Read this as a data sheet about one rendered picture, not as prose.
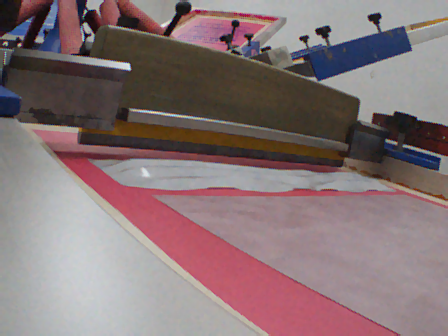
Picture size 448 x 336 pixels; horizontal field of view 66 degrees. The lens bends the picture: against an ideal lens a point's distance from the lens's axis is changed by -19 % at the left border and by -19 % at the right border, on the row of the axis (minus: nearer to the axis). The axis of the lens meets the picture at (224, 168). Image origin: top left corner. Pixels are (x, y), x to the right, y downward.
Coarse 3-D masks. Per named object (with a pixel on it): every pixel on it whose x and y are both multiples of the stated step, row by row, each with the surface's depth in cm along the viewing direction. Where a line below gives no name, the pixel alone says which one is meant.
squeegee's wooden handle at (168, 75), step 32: (96, 32) 30; (128, 32) 30; (160, 64) 32; (192, 64) 34; (224, 64) 36; (256, 64) 39; (128, 96) 31; (160, 96) 33; (192, 96) 35; (224, 96) 37; (256, 96) 40; (288, 96) 42; (320, 96) 46; (352, 96) 50; (288, 128) 43; (320, 128) 47
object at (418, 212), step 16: (240, 160) 44; (256, 160) 47; (320, 192) 35; (336, 192) 36; (352, 192) 38; (368, 192) 40; (384, 192) 43; (400, 192) 46; (368, 208) 31; (384, 208) 33; (400, 208) 34; (416, 208) 36; (432, 208) 38; (416, 224) 28; (432, 224) 29
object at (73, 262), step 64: (0, 128) 14; (0, 192) 7; (64, 192) 8; (0, 256) 4; (64, 256) 5; (128, 256) 6; (0, 320) 3; (64, 320) 3; (128, 320) 4; (192, 320) 4
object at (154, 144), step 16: (96, 144) 32; (112, 144) 33; (128, 144) 34; (144, 144) 35; (160, 144) 36; (176, 144) 37; (192, 144) 38; (208, 144) 39; (272, 160) 45; (288, 160) 46; (304, 160) 48; (320, 160) 50; (336, 160) 52
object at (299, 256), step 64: (128, 192) 22; (192, 192) 26; (256, 192) 29; (192, 256) 15; (256, 256) 17; (320, 256) 18; (384, 256) 19; (256, 320) 11; (320, 320) 11; (384, 320) 12
